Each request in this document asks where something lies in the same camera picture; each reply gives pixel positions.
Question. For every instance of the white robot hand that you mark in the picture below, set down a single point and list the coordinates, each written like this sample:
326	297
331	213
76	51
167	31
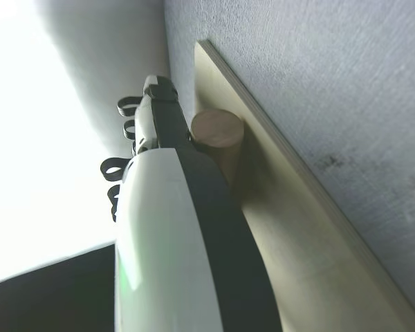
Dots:
166	242

